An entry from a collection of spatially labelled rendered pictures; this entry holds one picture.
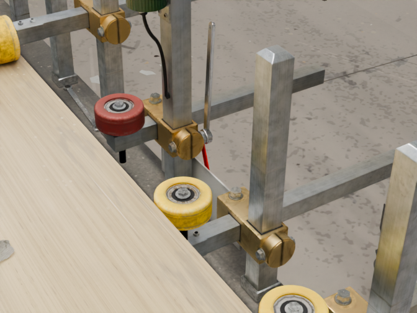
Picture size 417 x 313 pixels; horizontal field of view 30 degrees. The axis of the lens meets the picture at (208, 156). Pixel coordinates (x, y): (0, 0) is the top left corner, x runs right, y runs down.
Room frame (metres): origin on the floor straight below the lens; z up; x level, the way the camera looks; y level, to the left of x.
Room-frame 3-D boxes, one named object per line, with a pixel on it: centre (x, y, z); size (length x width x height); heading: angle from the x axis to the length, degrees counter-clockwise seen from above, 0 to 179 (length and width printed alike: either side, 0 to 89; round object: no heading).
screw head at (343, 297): (0.71, -0.18, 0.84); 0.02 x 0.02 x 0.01
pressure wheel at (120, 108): (1.06, 0.14, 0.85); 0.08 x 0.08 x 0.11
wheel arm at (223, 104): (1.17, -0.02, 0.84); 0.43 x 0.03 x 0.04; 122
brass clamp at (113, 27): (1.30, 0.20, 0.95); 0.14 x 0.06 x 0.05; 32
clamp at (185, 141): (1.09, 0.07, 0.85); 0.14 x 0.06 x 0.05; 32
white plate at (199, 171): (1.06, 0.01, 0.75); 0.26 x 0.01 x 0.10; 32
